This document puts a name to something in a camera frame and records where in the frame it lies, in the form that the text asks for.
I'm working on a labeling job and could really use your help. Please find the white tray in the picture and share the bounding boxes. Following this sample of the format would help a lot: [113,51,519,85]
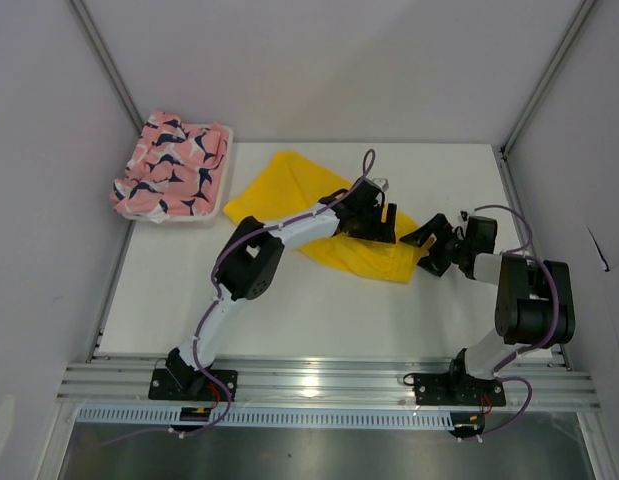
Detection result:
[123,121,236,226]

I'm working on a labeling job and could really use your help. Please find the corner frame post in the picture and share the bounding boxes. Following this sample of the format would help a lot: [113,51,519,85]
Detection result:
[499,0,601,160]
[66,0,144,134]

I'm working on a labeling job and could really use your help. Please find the slotted cable duct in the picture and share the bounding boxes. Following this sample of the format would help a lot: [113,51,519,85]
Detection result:
[76,404,454,431]

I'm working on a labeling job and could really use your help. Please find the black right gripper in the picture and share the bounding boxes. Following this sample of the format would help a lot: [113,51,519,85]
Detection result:
[400,214,470,277]

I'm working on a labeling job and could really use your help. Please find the right side table rail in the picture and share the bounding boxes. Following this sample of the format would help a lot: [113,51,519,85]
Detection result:
[493,147,560,375]

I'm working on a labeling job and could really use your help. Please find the aluminium mounting rail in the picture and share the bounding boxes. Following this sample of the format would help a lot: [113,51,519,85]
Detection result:
[56,354,600,412]

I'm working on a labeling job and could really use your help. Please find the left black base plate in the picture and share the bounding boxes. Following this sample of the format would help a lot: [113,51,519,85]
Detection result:
[148,367,238,402]

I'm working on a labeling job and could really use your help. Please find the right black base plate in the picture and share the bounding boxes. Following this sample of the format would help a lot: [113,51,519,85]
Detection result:
[402,372,506,407]

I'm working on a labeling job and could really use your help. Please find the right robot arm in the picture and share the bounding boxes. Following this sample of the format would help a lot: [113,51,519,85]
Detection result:
[401,213,575,406]

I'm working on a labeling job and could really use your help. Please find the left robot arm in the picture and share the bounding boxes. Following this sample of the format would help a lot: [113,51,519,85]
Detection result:
[159,178,397,400]

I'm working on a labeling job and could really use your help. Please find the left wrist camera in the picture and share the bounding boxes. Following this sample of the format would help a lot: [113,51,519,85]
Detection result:
[372,178,389,192]

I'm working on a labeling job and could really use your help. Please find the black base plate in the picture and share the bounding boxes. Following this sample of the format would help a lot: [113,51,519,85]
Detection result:
[402,372,506,407]
[148,367,238,402]

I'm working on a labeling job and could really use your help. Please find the right corner frame post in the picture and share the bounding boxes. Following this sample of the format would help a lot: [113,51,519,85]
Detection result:
[499,0,601,160]

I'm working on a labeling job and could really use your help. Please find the yellow shorts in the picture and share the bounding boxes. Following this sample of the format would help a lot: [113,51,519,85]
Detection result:
[224,151,426,284]

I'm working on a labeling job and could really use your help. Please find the pink patterned shorts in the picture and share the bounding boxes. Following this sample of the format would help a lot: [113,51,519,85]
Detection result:
[110,110,229,221]

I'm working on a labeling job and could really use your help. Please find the left corner frame post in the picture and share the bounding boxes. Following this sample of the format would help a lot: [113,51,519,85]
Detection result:
[66,0,144,134]

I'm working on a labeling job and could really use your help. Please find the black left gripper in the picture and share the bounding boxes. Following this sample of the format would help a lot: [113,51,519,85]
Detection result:
[349,203,396,246]

